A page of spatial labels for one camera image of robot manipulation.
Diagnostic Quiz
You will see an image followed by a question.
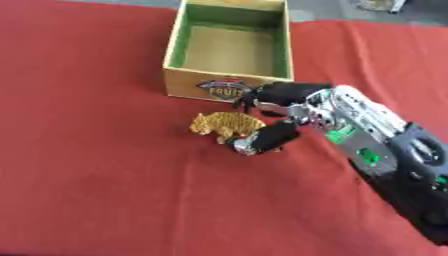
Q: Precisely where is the orange striped tiger toy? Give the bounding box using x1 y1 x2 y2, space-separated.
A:
187 111 268 145

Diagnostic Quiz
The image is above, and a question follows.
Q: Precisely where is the metal tripod leg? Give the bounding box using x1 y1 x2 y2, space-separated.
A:
355 0 410 15

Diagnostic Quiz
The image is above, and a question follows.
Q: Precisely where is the tan cardboard box green inside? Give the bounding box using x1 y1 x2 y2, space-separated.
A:
161 0 296 103

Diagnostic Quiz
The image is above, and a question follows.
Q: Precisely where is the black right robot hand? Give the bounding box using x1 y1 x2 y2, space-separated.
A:
225 81 335 157

